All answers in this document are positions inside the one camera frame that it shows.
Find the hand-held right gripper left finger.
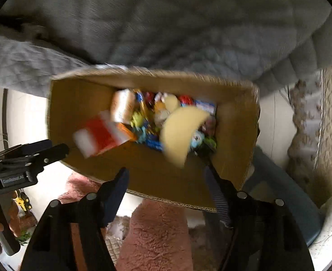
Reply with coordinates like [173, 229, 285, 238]
[20, 167, 130, 271]

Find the yellow toy excavator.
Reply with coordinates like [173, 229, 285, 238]
[15, 190, 33, 213]

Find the red paper cup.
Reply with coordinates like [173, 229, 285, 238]
[73, 110, 138, 159]

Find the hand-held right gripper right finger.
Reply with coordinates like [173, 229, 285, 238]
[203, 164, 315, 271]

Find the pile of small toys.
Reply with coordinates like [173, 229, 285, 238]
[129, 89, 219, 159]

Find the grey quilted table cover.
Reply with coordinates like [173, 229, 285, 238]
[0, 0, 332, 99]

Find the yellow crescent plush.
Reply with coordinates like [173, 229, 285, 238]
[159, 106, 212, 170]

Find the cardboard box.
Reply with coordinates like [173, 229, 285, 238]
[47, 65, 261, 213]

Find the orange tissue pack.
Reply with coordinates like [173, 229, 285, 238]
[111, 89, 137, 125]

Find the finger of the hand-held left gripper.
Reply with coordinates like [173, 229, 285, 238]
[27, 143, 70, 170]
[0, 140, 53, 160]

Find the blue grey stool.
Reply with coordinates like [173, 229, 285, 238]
[243, 145, 323, 247]

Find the person's left hand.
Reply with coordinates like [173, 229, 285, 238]
[0, 192, 22, 246]

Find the beige lace trim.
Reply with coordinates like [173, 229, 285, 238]
[286, 79, 323, 181]

